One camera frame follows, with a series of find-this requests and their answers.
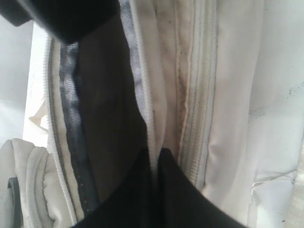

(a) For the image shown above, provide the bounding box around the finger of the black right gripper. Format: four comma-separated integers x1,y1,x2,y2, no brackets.
0,0,118,44

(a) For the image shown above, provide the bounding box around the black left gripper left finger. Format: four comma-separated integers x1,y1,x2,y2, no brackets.
76,149,153,228

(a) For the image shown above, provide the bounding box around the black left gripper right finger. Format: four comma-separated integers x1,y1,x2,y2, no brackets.
158,148,242,228

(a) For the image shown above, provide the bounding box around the white fabric duffel bag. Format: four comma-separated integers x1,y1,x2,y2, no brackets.
0,0,304,228

